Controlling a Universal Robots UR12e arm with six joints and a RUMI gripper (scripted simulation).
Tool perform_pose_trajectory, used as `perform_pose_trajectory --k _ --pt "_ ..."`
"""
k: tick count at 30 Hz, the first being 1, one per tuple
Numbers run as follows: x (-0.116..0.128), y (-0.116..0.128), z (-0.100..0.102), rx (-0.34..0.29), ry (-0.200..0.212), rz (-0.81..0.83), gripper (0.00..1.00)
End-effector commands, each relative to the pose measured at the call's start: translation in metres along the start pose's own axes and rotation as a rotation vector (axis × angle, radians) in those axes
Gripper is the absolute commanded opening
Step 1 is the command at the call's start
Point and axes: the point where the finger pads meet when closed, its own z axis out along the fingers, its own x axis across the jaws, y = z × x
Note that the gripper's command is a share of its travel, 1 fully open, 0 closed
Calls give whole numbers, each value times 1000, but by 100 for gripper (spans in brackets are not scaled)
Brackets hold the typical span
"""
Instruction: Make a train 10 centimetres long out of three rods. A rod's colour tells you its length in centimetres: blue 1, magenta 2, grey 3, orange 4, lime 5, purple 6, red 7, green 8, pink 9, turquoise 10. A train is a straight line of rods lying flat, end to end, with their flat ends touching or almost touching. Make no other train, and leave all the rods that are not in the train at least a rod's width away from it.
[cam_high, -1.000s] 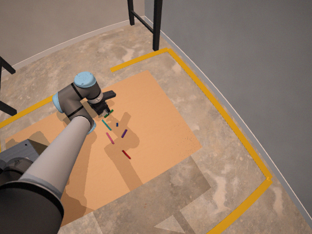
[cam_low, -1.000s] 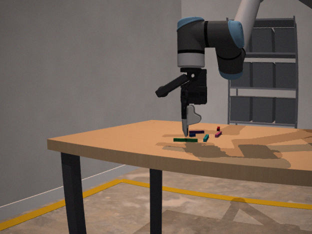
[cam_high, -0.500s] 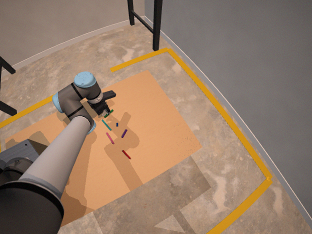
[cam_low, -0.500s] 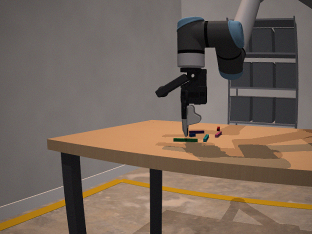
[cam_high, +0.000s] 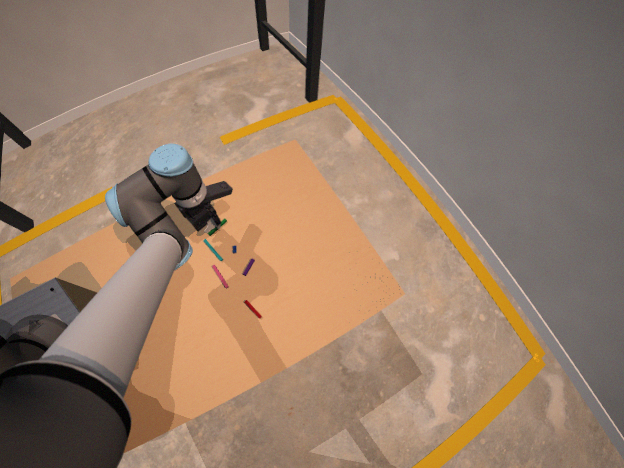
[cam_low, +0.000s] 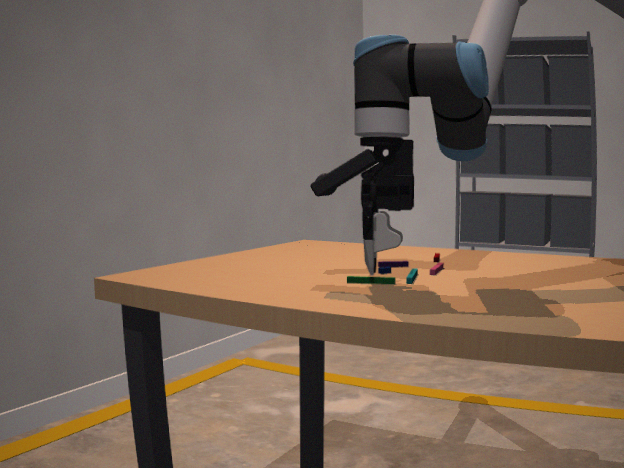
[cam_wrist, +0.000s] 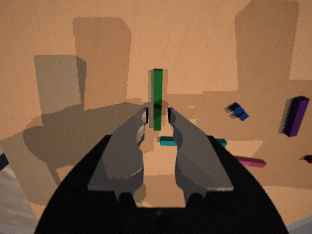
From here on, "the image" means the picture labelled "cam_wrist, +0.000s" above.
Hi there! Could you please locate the purple rod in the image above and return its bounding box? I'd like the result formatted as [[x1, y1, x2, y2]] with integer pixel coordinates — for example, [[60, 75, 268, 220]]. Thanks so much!
[[283, 96, 310, 137]]

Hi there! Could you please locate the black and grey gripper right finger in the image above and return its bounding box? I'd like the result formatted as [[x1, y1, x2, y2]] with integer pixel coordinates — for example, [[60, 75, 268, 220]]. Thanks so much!
[[168, 107, 289, 234]]

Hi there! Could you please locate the dark red rod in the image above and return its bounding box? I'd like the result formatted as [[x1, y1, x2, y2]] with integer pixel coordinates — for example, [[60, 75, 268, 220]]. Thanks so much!
[[304, 155, 312, 163]]

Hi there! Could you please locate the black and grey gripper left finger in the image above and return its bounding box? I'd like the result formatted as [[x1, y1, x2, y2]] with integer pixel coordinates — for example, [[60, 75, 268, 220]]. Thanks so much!
[[34, 107, 149, 234]]

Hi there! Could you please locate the turquoise rod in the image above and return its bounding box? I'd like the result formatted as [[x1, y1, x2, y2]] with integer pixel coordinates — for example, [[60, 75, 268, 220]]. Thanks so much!
[[160, 136, 227, 147]]

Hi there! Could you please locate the small blue block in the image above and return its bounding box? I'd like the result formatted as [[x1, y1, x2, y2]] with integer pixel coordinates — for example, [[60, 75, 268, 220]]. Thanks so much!
[[229, 103, 244, 115], [234, 111, 249, 121]]

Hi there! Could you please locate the pink rod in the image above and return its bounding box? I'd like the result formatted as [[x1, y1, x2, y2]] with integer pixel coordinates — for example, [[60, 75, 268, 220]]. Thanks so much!
[[234, 156, 267, 168]]

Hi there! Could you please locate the green rod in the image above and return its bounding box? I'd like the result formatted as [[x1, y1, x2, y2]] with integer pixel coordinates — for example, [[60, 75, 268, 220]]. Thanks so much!
[[153, 69, 163, 131]]

